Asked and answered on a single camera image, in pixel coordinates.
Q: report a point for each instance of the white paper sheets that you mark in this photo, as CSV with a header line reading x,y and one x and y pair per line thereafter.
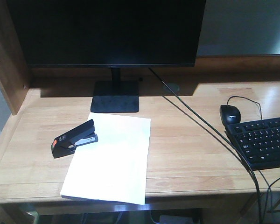
x,y
115,167

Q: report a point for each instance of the black keyboard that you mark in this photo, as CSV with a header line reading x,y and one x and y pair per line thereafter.
x,y
257,141

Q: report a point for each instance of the black monitor with stand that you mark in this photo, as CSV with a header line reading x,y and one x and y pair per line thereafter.
x,y
112,34

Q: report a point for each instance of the grey desk cable grommet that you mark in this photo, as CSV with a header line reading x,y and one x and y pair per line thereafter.
x,y
171,86

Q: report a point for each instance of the white power strip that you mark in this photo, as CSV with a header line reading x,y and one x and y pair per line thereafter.
x,y
167,219

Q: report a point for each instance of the black computer mouse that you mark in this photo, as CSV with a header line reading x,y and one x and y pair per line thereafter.
x,y
229,114

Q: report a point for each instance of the wooden desk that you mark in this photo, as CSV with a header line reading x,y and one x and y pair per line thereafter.
x,y
186,165

